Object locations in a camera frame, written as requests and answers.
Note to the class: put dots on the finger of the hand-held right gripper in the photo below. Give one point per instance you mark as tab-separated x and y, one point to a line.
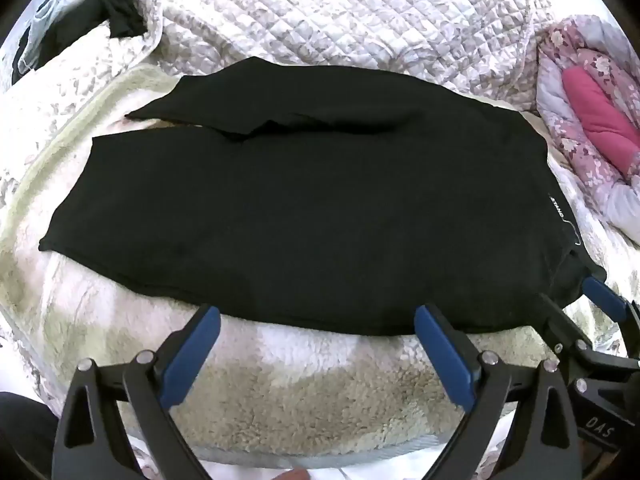
567	335
606	301

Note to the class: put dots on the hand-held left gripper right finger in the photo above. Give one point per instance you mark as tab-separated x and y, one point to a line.
445	355

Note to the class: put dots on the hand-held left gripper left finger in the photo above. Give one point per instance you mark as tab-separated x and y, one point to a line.
192	355

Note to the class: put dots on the black pants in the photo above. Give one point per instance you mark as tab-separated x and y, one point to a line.
310	220

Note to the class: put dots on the floral fleece blanket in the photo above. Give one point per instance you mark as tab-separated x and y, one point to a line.
280	390

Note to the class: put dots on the pink floral comforter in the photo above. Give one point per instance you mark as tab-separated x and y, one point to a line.
595	110

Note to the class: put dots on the light blue cloth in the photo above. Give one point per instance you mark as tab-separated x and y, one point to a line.
50	30

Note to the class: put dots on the grey-white quilted bedspread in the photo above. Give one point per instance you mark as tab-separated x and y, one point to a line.
320	15

